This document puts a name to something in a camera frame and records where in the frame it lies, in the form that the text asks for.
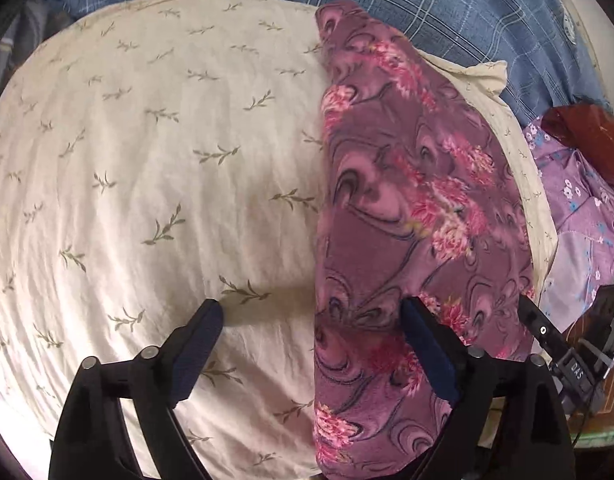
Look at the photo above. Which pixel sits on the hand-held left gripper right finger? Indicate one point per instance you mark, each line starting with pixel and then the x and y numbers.
pixel 432 350

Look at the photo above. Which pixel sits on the cream leaf-print pillow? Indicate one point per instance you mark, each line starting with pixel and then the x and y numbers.
pixel 162 185

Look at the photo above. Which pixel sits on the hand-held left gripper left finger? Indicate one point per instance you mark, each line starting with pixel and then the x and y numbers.
pixel 197 355

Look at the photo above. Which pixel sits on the lilac floral garment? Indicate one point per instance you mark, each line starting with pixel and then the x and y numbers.
pixel 577 220

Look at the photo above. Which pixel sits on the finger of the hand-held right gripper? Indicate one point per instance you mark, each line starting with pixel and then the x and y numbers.
pixel 539 327

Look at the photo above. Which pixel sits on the pink floral garment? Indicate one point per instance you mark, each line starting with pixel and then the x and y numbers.
pixel 402 210

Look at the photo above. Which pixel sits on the blue plaid quilt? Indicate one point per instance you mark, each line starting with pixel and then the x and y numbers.
pixel 437 15

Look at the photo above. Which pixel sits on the red crumpled cloth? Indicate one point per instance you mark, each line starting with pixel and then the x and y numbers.
pixel 592 140

